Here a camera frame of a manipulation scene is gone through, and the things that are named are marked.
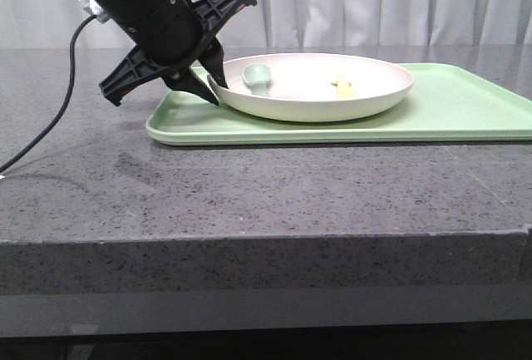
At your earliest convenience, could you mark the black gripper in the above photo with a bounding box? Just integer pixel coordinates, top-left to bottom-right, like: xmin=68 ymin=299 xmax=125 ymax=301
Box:
xmin=100 ymin=0 xmax=257 ymax=106

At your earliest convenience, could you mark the black cable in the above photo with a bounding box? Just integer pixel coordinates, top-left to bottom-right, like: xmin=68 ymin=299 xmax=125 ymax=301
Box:
xmin=0 ymin=14 xmax=97 ymax=174

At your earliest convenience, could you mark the light green tray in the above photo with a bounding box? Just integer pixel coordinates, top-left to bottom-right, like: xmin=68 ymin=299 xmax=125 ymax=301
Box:
xmin=145 ymin=63 xmax=531 ymax=146

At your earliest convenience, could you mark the white round plate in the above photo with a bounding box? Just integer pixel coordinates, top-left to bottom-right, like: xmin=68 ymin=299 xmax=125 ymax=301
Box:
xmin=207 ymin=53 xmax=415 ymax=123

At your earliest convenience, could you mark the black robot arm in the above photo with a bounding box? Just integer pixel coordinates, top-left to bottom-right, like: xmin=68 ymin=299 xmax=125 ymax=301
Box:
xmin=95 ymin=0 xmax=257 ymax=106

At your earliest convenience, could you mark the white curtain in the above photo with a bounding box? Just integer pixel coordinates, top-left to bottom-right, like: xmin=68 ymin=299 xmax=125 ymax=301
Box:
xmin=1 ymin=0 xmax=531 ymax=49

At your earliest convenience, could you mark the teal plastic spoon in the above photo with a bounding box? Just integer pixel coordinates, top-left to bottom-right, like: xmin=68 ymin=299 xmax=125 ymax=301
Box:
xmin=242 ymin=63 xmax=271 ymax=96

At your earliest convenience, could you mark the yellow plastic fork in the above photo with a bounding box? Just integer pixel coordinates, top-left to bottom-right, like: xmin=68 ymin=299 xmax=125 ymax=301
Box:
xmin=331 ymin=77 xmax=356 ymax=99

